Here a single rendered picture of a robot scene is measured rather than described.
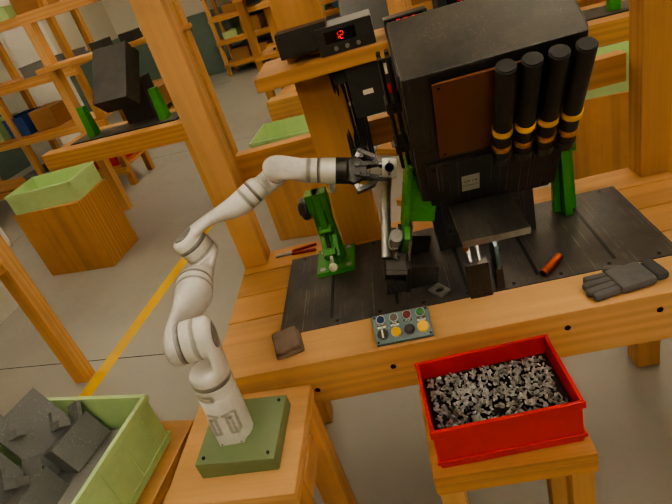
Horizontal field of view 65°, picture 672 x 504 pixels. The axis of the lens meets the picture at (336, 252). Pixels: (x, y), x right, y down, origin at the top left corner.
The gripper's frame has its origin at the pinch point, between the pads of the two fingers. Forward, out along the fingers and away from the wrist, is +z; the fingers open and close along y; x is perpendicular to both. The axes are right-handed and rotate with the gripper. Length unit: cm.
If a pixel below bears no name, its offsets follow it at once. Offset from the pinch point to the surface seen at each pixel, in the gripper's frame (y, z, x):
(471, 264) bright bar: -28.0, 21.7, -5.5
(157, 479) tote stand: -83, -59, 2
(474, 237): -24.1, 19.4, -18.8
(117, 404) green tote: -65, -72, 5
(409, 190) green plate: -9.2, 5.3, -9.9
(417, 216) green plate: -14.4, 8.2, -3.3
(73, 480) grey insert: -83, -80, 2
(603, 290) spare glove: -36, 52, -13
